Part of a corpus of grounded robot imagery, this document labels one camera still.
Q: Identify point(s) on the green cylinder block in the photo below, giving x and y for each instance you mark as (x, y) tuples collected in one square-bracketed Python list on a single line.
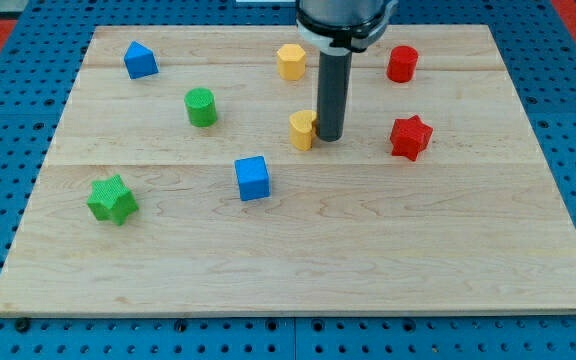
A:
[(200, 107)]

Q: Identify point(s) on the red cylinder block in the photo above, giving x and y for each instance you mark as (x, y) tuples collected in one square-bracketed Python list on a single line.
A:
[(402, 63)]

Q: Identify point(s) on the green star block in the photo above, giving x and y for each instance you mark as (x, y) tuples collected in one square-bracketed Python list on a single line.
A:
[(111, 200)]

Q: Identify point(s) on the red star block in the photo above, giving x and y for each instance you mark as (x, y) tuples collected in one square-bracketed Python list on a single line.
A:
[(409, 137)]

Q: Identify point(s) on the blue cube block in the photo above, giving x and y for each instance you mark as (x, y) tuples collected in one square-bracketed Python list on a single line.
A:
[(252, 178)]

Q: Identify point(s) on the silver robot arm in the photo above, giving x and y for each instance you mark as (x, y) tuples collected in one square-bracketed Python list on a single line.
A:
[(339, 29)]

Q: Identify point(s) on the yellow heart block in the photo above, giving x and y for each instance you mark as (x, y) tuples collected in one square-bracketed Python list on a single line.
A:
[(302, 129)]

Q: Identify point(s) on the yellow hexagon block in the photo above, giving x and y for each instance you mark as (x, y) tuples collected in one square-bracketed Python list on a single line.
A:
[(291, 62)]

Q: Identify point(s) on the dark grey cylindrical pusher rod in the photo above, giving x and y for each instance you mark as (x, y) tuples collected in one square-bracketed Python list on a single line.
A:
[(333, 83)]

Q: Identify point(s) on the light wooden board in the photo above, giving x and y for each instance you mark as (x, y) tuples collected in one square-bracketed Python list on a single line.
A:
[(474, 227)]

